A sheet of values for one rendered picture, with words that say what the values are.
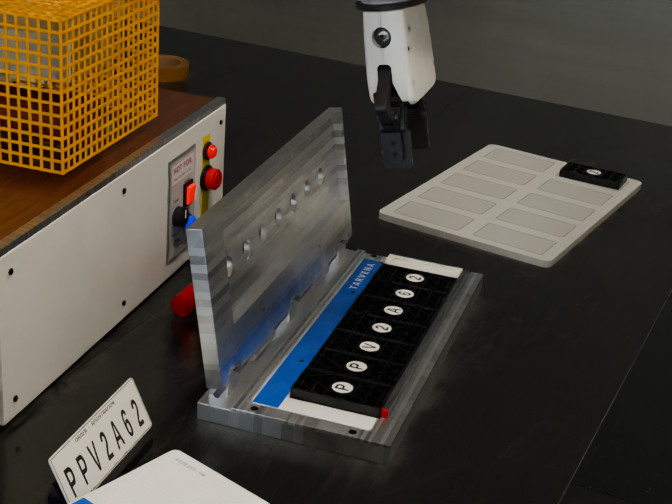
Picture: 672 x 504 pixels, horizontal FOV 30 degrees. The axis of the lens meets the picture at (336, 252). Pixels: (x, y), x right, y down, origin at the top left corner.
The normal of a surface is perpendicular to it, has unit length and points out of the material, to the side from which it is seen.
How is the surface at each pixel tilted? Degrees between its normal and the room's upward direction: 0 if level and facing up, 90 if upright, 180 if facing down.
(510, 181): 0
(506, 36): 90
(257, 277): 81
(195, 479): 0
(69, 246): 90
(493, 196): 0
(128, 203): 90
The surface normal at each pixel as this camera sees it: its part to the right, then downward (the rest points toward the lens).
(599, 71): -0.42, 0.35
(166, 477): 0.07, -0.91
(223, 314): 0.95, 0.04
